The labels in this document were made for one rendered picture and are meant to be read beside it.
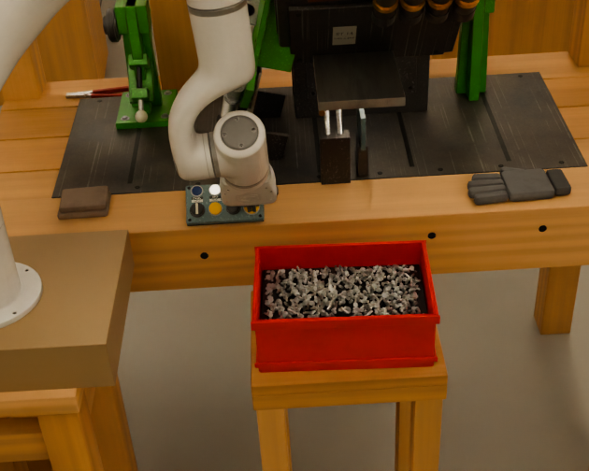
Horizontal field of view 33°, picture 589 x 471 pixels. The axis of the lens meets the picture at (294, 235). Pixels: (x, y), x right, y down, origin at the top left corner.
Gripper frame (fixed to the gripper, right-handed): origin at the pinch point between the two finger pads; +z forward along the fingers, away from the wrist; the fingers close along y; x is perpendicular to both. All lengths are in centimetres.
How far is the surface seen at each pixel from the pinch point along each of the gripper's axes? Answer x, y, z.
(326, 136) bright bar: 13.7, 15.4, 2.9
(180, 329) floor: 4, -29, 119
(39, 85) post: 48, -52, 39
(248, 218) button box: -2.2, -0.9, 3.2
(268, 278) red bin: -16.1, 2.7, -1.9
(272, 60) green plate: 29.4, 5.6, -0.7
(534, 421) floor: -33, 69, 93
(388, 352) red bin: -32.4, 22.7, -8.5
